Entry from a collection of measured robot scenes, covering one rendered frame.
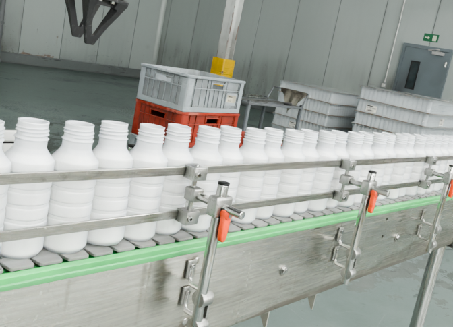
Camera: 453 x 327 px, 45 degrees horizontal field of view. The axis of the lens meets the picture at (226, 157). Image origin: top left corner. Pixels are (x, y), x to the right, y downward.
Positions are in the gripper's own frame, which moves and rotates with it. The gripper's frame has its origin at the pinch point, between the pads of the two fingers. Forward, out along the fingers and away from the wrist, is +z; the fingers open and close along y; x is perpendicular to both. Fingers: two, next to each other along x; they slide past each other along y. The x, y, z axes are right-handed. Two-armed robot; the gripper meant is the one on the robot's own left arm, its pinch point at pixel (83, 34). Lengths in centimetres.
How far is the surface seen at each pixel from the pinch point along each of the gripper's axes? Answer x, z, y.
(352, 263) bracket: -56, 30, -29
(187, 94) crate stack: -181, 54, 151
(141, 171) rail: -1.8, 13.1, -17.8
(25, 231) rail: 13.8, 19.9, -18.8
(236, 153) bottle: -23.2, 11.4, -15.8
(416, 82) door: -1031, 49, 380
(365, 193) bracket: -55, 16, -26
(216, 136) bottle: -17.1, 8.7, -15.4
